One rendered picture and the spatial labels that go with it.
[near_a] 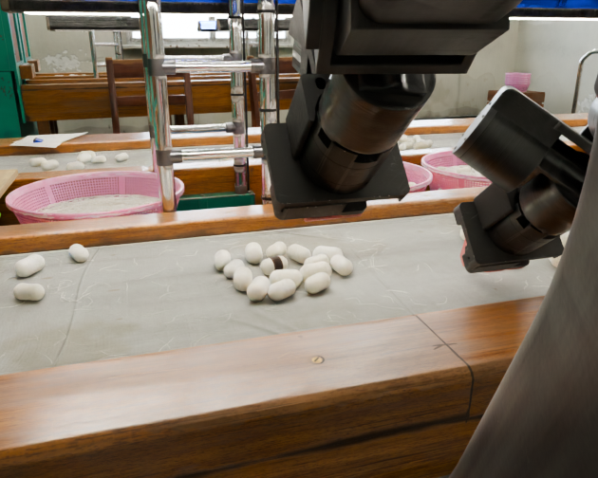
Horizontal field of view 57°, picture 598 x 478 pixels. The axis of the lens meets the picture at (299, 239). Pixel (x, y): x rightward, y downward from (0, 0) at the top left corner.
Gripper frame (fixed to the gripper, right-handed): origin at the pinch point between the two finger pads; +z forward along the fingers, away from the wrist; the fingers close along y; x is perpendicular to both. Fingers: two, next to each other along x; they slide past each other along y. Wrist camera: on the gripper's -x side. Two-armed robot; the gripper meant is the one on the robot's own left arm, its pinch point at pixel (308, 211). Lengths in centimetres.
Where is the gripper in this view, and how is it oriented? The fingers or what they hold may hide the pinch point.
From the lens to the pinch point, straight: 48.8
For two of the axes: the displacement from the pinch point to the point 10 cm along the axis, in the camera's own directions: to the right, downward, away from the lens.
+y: -9.6, 0.9, -2.6
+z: -2.1, 3.7, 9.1
